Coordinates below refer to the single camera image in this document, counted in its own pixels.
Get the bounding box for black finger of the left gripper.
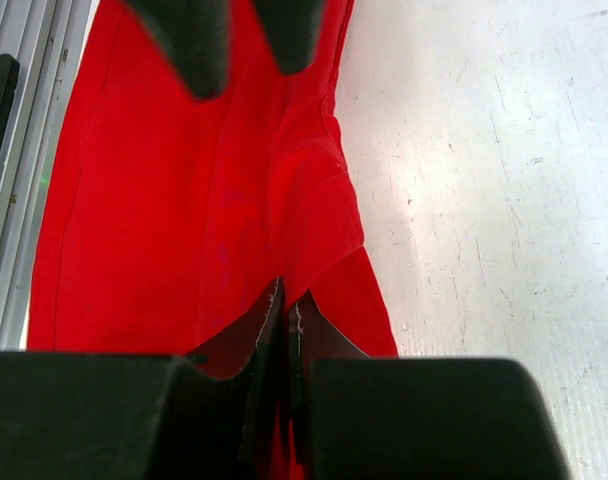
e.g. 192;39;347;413
128;0;230;100
253;0;326;75

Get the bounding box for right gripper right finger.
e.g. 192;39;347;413
288;295;569;479

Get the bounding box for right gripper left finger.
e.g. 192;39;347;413
0;279;284;479

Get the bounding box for red trousers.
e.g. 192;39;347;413
28;1;397;356

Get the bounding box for aluminium frame rail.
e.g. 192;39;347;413
0;1;98;350

